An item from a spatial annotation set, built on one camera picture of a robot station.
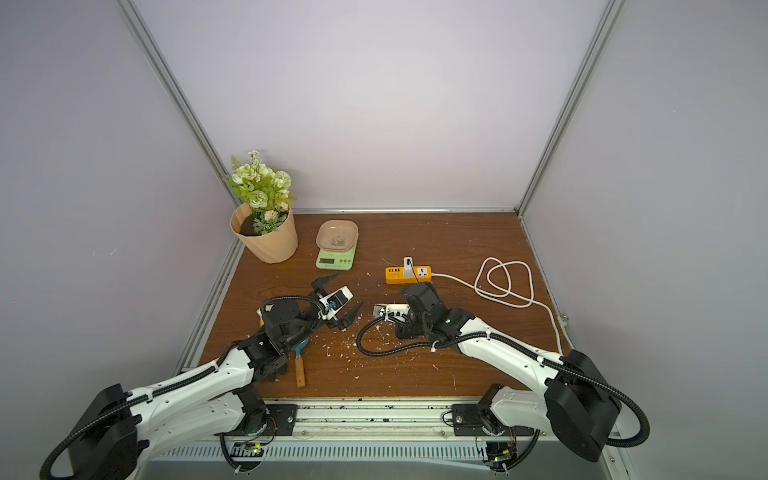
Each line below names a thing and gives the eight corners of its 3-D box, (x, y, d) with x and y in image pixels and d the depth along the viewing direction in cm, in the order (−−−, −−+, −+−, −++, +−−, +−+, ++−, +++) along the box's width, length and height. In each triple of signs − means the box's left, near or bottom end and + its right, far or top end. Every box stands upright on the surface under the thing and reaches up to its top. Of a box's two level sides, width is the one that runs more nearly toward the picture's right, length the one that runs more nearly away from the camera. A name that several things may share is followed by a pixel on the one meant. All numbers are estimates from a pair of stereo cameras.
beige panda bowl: (317, 254, 108) (314, 244, 104) (322, 229, 116) (320, 219, 112) (356, 253, 108) (354, 244, 103) (359, 228, 116) (357, 219, 112)
